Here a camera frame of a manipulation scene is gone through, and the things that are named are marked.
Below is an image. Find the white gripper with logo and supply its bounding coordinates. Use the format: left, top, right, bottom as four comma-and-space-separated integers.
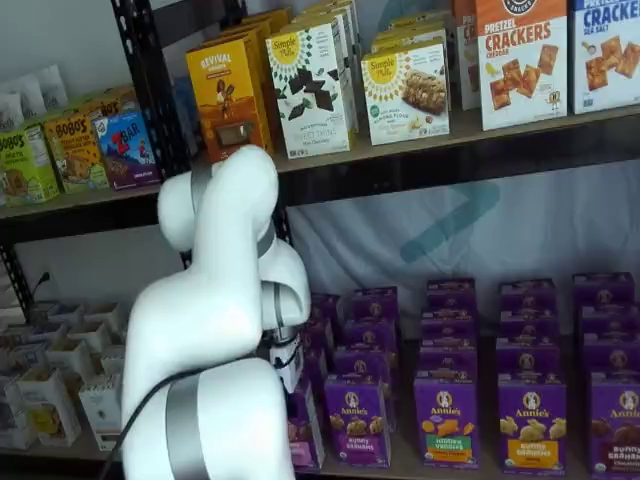
268, 334, 305, 392

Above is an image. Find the purple Annie's box pink patch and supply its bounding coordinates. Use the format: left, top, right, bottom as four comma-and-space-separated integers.
286, 375, 327, 469
299, 348, 330, 389
302, 318, 335, 354
308, 291, 345, 325

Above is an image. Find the purple Annie's box violet patch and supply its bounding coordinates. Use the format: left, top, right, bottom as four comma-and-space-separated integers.
349, 286, 400, 322
323, 375, 393, 470
342, 318, 399, 352
332, 346, 394, 382

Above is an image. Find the purple Annie's box green patch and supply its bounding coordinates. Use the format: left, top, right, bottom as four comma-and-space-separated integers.
427, 277, 477, 316
420, 311, 477, 349
417, 344, 479, 381
413, 377, 480, 470

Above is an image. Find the white snack box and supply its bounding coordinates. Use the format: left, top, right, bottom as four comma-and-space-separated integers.
78, 374, 126, 452
17, 367, 82, 447
0, 382, 39, 450

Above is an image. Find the purple Annie's box orange patch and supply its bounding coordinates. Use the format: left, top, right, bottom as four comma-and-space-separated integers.
497, 373, 569, 476
495, 339, 564, 379
498, 278, 558, 314
499, 308, 559, 344

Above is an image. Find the Simple Mills chocolate thins box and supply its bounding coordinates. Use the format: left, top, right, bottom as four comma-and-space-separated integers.
292, 8, 359, 135
264, 22, 351, 160
309, 0, 362, 46

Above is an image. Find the blue Zbar box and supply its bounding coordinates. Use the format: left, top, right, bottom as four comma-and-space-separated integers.
94, 109, 162, 191

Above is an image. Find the yellow Revival snack box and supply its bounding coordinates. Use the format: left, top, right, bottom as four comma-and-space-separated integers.
239, 6, 295, 37
214, 21, 275, 141
185, 35, 275, 164

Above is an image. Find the Simple Mills cookie box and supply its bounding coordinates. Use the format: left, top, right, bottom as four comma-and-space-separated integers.
360, 43, 451, 146

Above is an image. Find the yellow Bobo's box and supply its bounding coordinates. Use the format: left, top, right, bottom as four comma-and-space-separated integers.
42, 112, 110, 195

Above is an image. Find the orange Bobo's box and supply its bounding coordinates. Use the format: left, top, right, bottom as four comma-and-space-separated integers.
82, 87, 140, 120

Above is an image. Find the purple Annie's box maroon patch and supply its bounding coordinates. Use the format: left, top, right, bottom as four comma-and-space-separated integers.
582, 339, 640, 377
588, 372, 640, 476
579, 306, 640, 344
572, 271, 635, 311

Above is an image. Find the green Bobo's box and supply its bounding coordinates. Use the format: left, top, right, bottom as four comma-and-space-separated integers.
0, 124, 60, 207

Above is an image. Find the Simple Mills almond bars box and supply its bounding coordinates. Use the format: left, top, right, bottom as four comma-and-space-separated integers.
372, 28, 450, 54
384, 13, 451, 37

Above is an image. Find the orange pretzel crackers cheddar box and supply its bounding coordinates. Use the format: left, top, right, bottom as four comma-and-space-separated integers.
474, 0, 570, 132
452, 0, 482, 112

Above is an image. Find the blue sea salt crackers box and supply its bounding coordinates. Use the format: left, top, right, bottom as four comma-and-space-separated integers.
572, 0, 640, 115

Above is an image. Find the black metal shelving rack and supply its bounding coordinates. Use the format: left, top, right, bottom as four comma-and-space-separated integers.
272, 102, 640, 480
0, 0, 196, 471

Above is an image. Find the black power plug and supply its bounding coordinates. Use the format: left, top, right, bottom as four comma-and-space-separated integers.
32, 271, 54, 302

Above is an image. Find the white backdrop with teal logo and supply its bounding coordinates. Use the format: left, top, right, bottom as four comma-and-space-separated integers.
287, 159, 640, 346

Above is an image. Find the white snack pouch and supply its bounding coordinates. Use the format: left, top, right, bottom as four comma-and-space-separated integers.
37, 64, 69, 110
0, 74, 47, 129

